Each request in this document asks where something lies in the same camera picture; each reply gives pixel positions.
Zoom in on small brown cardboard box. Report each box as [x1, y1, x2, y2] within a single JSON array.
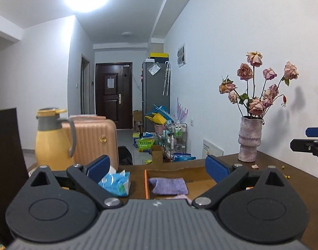
[[152, 145, 165, 164]]

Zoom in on yellow thermos jug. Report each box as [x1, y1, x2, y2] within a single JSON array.
[[35, 108, 77, 163]]

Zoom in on green and yellow bag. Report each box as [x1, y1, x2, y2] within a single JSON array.
[[137, 139, 155, 153]]

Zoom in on dark brown entrance door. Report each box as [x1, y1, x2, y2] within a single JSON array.
[[95, 62, 133, 130]]

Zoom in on tall cardboard box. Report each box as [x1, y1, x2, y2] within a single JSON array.
[[133, 110, 143, 131]]

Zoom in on side doorway frame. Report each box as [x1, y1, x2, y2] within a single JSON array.
[[81, 54, 91, 115]]

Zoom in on purple feather decoration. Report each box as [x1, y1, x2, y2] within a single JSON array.
[[176, 97, 188, 124]]

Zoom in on metal rolling cart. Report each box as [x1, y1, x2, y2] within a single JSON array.
[[164, 123, 187, 162]]

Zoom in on blue and yellow bags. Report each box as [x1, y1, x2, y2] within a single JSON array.
[[145, 105, 173, 125]]

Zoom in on pinkish ribbed vase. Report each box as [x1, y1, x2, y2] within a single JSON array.
[[238, 117, 264, 162]]

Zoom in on orange-edged cardboard box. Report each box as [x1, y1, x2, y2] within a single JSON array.
[[144, 159, 219, 201]]

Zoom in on dried pink roses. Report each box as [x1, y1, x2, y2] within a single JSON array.
[[219, 51, 299, 120]]

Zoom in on pale pink cloth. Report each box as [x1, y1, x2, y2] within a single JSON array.
[[165, 194, 193, 205]]

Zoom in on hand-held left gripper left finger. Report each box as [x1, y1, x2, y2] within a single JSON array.
[[27, 154, 124, 210]]

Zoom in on grey refrigerator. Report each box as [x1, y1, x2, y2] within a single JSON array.
[[142, 60, 171, 133]]

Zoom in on pink suitcase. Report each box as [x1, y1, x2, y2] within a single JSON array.
[[60, 115, 119, 171]]

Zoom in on blue and white floor packet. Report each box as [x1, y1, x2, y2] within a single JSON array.
[[173, 152, 196, 162]]

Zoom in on purple towel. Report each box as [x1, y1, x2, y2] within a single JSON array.
[[148, 177, 189, 195]]

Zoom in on hanging white umbrella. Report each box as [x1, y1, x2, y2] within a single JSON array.
[[162, 60, 172, 96]]

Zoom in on wall picture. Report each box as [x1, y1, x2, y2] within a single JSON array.
[[177, 43, 187, 68]]

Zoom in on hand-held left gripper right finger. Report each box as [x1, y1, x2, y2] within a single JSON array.
[[191, 155, 291, 210]]

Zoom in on yellow and black box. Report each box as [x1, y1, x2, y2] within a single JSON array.
[[149, 53, 169, 63]]

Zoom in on blue tissue pack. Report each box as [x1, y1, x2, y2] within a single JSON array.
[[98, 165, 131, 198]]

